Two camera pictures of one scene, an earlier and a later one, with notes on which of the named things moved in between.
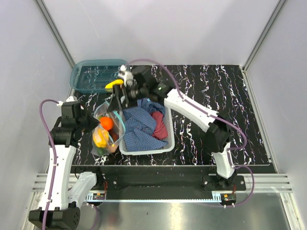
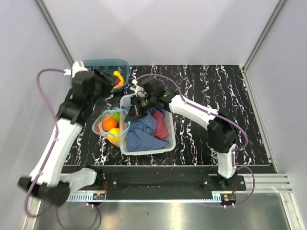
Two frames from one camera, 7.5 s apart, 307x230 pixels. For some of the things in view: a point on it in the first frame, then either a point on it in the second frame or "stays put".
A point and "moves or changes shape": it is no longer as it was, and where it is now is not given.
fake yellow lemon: [100, 137] -> [113, 135]
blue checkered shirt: [139, 125] stays put
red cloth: [161, 132] stays put
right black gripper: [114, 105] -> [135, 109]
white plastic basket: [168, 150] stays put
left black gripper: [94, 122] -> [107, 81]
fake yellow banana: [115, 82] moves or changes shape
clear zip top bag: [108, 133] moves or changes shape
